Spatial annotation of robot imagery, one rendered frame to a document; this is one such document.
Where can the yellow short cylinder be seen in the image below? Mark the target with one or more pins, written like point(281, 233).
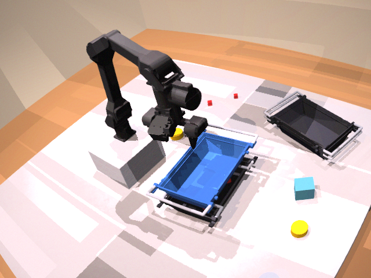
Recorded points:
point(178, 134)
point(299, 229)

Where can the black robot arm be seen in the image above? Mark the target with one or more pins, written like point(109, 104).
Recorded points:
point(154, 66)

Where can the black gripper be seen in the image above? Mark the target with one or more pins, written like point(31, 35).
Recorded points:
point(193, 127)

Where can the light blue block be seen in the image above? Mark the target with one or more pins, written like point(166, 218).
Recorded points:
point(304, 188)

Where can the grey cylinder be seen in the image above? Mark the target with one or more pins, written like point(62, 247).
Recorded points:
point(269, 275)

